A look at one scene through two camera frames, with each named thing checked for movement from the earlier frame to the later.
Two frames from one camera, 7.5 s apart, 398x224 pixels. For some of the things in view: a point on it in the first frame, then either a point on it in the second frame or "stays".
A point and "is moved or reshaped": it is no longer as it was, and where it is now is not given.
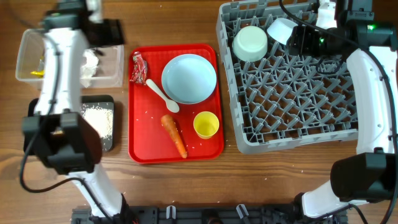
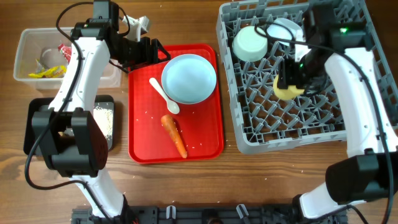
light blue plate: (189, 79) stays
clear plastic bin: (32, 55) stays
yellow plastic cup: (206, 124) -> (288, 93)
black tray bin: (99, 110) stays
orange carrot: (168, 125) stays
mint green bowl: (250, 43) stays
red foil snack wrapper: (140, 71) is moved or reshaped
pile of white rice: (101, 119) stays
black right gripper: (300, 40) -> (286, 74)
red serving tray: (174, 103) stays
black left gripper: (103, 38) -> (144, 57)
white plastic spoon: (172, 106) is moved or reshaped
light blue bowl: (280, 29) stays
